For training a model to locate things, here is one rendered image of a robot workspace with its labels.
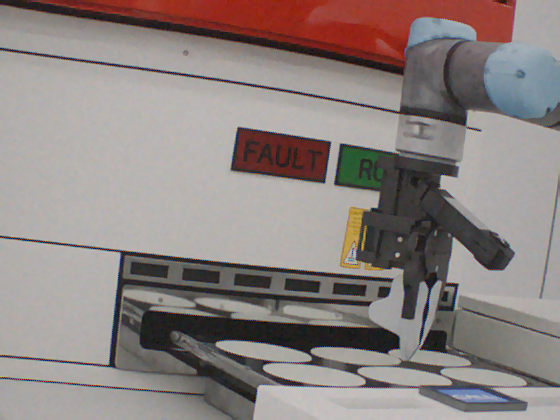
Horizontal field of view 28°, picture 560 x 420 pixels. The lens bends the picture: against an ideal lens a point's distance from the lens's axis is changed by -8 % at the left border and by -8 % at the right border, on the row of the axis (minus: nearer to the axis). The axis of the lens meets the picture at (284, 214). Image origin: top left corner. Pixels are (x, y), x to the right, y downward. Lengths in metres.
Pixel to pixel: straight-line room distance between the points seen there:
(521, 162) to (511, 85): 2.34
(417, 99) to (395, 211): 0.12
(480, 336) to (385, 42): 0.38
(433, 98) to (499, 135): 2.19
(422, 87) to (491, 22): 0.24
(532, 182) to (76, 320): 2.40
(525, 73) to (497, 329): 0.40
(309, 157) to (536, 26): 2.21
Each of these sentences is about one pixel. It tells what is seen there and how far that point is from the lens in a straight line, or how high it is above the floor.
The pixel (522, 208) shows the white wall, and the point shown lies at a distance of 3.47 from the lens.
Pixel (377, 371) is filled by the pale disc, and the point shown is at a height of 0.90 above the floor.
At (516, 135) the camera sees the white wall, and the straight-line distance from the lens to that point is 3.43.
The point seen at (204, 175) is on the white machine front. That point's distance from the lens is 1.28.
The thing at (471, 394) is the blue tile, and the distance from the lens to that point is 0.78.
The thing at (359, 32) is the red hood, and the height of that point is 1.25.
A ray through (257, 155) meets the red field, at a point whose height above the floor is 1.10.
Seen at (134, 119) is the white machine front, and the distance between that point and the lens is 1.25.
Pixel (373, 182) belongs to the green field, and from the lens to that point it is 1.38.
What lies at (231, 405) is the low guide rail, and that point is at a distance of 1.24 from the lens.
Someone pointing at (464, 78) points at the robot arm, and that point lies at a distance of 1.16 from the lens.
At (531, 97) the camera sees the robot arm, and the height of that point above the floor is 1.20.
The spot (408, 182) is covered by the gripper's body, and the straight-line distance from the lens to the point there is 1.23.
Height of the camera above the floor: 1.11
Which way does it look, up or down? 3 degrees down
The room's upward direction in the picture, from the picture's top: 9 degrees clockwise
